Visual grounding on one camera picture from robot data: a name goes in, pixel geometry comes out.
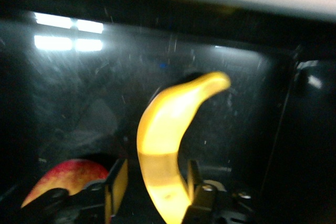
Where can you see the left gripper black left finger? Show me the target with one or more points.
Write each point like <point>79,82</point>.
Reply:
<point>115,190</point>

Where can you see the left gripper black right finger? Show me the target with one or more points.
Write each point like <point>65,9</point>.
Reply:
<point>199,203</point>

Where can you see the red yellow apple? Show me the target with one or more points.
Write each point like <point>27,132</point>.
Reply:
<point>68,176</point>

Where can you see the yellow banana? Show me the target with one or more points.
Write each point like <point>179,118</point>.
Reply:
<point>162,129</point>

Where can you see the black plastic box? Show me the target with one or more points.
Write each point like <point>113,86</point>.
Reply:
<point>78,90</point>

